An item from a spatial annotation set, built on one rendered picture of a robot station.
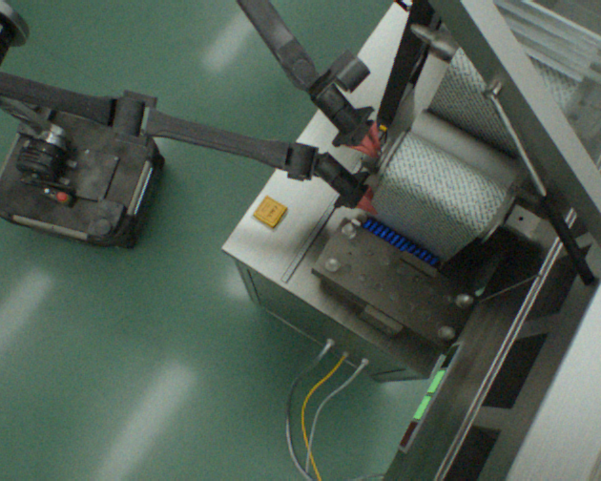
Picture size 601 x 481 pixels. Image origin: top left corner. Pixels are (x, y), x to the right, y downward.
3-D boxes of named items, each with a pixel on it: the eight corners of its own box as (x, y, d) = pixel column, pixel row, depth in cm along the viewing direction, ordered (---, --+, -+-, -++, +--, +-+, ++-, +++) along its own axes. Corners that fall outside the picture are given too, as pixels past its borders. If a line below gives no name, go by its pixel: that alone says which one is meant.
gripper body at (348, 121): (335, 149, 114) (314, 126, 110) (358, 115, 116) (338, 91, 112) (354, 147, 108) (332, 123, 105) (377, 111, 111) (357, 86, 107)
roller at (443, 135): (416, 124, 130) (428, 99, 119) (507, 175, 127) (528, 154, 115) (393, 161, 127) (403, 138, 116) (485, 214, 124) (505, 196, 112)
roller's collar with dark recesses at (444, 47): (438, 38, 115) (446, 18, 109) (462, 51, 115) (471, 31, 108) (424, 58, 114) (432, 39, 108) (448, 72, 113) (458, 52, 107)
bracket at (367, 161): (358, 180, 149) (374, 130, 120) (377, 192, 148) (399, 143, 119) (349, 194, 148) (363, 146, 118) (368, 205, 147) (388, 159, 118)
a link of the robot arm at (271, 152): (113, 139, 107) (122, 88, 106) (115, 139, 113) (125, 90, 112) (306, 185, 118) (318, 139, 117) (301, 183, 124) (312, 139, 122)
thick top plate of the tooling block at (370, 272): (341, 223, 138) (344, 216, 132) (475, 303, 132) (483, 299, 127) (310, 273, 134) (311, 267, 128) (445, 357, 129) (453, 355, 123)
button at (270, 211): (266, 197, 147) (266, 194, 145) (287, 209, 146) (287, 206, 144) (253, 216, 145) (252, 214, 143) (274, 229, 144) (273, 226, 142)
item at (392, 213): (366, 214, 134) (378, 186, 116) (445, 261, 131) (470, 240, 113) (365, 215, 134) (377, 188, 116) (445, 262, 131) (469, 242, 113)
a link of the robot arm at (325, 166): (313, 168, 118) (328, 149, 118) (303, 166, 125) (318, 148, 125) (334, 187, 121) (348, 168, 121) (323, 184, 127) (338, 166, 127)
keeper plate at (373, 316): (362, 310, 137) (367, 303, 127) (394, 330, 136) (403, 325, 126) (357, 318, 137) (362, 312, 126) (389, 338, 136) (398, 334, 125)
